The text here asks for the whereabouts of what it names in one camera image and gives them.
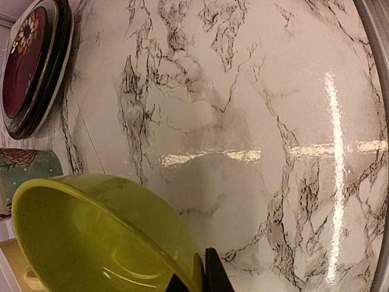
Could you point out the black rimmed beige plate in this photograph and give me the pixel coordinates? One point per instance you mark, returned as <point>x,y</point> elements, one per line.
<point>35,110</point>

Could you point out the green patterned tall mug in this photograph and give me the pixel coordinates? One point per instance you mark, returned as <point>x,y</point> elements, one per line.
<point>20,165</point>

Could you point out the yellow mug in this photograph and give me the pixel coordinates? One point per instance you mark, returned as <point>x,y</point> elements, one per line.
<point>16,270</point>

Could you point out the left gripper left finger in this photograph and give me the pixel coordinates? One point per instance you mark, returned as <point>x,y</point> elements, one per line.
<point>176,285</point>

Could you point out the front aluminium rail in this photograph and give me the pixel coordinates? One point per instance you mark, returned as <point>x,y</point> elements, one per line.
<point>374,17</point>

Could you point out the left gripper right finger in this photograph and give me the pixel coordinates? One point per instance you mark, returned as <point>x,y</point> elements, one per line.
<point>216,277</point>

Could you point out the lime green bowl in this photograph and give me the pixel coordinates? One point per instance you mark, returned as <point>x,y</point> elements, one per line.
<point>103,233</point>

